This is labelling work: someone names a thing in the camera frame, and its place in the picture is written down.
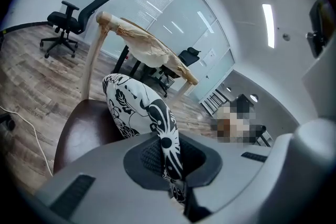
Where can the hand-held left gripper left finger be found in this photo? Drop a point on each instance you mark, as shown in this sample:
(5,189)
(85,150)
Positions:
(105,191)

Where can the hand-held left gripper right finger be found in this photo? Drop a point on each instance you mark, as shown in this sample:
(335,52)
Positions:
(231,173)

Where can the wooden chair with brown seat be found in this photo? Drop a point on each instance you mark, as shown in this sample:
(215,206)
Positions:
(86,126)

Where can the black and white patterned cushion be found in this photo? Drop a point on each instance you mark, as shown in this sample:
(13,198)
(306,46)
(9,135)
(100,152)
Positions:
(147,110)

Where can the black mesh office chair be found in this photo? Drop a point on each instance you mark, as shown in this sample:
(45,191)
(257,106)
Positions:
(187,56)
(71,19)

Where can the white rack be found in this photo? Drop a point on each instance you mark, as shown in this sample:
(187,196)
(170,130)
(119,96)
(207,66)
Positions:
(212,99)

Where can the black caster base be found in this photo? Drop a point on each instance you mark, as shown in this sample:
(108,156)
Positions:
(6,121)

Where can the white counter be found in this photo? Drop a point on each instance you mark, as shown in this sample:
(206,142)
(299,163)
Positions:
(321,86)

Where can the black-legged desk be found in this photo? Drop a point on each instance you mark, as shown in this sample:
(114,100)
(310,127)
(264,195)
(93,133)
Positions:
(123,59)

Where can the round ceiling detector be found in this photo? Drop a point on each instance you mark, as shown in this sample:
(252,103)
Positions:
(286,36)

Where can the long ceiling light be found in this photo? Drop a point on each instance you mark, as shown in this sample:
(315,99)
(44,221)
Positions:
(268,26)

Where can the black monitor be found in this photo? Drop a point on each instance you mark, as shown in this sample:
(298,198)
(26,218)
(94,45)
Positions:
(316,26)

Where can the white window blind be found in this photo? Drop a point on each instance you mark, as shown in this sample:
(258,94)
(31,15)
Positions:
(155,0)

